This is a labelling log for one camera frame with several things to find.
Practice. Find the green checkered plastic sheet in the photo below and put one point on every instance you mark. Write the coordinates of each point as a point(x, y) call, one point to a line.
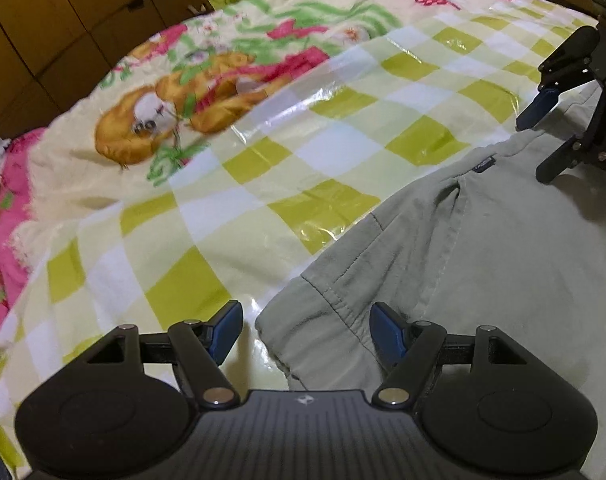
point(283, 160)

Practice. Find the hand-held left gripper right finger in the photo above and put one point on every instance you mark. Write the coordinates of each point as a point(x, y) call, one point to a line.
point(389, 332)

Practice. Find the grey-green pants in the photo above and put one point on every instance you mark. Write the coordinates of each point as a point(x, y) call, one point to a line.
point(483, 260)

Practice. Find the printed blanket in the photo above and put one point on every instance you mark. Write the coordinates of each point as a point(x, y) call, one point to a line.
point(148, 110)

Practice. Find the wooden wardrobe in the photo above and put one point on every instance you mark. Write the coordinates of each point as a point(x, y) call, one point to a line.
point(58, 10)

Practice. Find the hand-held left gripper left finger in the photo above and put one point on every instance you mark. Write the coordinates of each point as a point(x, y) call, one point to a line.
point(225, 332)

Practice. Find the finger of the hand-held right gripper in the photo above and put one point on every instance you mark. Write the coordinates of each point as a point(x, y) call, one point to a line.
point(563, 157)
point(538, 107)

